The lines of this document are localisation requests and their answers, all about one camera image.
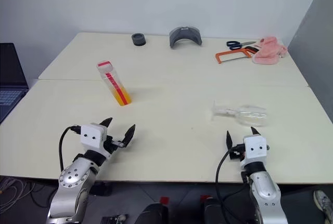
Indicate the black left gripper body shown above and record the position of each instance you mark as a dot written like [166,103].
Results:
[112,144]

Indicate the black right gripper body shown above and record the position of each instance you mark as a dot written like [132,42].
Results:
[237,152]

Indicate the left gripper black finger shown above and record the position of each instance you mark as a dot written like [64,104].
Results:
[129,136]
[106,123]

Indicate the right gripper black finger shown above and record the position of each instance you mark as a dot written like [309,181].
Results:
[254,132]
[229,141]

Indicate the bottle with orange liquid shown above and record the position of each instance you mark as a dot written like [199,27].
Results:
[118,90]

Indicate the red and white bottle cap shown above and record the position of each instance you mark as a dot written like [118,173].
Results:
[104,66]

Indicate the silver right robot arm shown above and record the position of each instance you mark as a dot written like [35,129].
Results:
[265,192]

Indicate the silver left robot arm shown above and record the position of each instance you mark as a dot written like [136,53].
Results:
[72,182]

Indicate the dark rounded shape red tab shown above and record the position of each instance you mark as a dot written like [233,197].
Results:
[153,213]
[214,211]

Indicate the small dark floor device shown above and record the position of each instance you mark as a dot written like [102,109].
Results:
[114,219]

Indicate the pink cloth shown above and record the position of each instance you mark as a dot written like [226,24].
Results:
[268,51]

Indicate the white sneaker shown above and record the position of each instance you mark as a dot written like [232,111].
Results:
[323,203]

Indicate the dark laptop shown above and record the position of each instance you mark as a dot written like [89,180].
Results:
[10,73]

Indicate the gray curved padded piece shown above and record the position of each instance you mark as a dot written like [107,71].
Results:
[185,35]

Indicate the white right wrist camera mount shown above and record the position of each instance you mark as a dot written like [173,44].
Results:
[255,150]

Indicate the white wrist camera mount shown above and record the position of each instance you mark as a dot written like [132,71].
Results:
[91,137]
[255,150]

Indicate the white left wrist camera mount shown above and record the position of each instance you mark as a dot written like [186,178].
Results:
[91,137]

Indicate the black under-table bracket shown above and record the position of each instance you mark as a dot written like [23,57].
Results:
[101,189]

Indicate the orange frame hacksaw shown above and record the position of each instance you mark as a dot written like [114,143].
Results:
[223,53]

